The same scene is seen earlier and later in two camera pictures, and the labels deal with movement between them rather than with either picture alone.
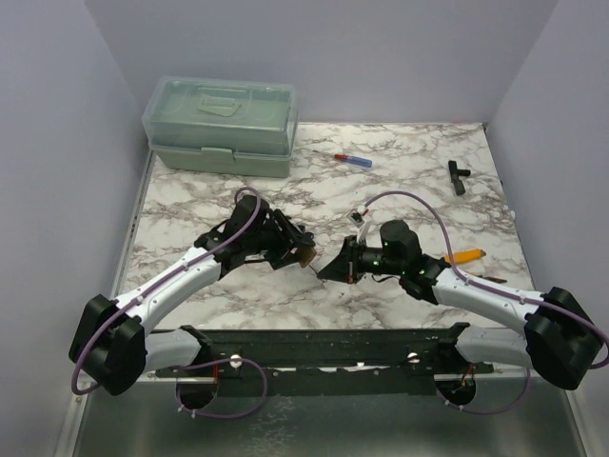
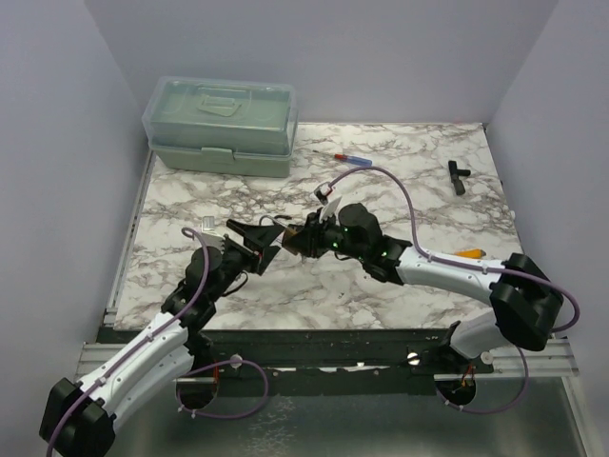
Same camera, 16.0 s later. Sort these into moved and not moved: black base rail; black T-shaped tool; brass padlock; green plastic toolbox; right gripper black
Moved: right gripper black; brass padlock
Not moved: black T-shaped tool; black base rail; green plastic toolbox
